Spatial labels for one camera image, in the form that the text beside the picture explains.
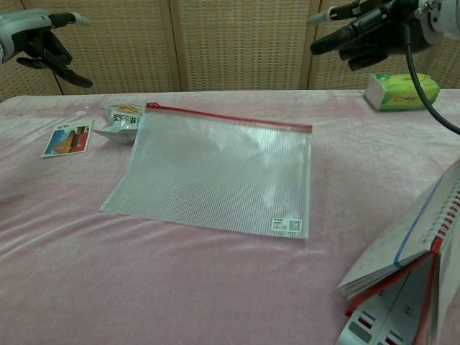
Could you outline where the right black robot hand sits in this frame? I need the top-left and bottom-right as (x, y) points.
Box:
(305, 0), (431, 71)

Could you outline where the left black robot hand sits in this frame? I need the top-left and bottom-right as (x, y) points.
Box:
(0, 10), (95, 89)

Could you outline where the clear mesh zipper pouch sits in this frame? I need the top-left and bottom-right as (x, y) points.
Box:
(98, 101), (313, 240)

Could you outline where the green tissue pack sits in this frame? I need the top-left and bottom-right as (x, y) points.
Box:
(363, 72), (441, 112)

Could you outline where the illustrated picture card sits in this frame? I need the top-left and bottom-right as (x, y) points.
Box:
(40, 119), (93, 159)

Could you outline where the white snack packet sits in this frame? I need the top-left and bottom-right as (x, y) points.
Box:
(92, 103), (147, 144)

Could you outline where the woven wooden folding screen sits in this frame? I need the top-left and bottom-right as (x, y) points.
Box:
(0, 0), (460, 104)

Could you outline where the spiral desk calendar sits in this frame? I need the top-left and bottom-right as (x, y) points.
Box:
(337, 165), (460, 345)

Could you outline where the pink plush tablecloth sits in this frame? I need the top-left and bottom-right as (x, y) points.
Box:
(0, 88), (460, 345)

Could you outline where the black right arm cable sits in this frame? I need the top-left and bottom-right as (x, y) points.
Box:
(404, 14), (460, 136)

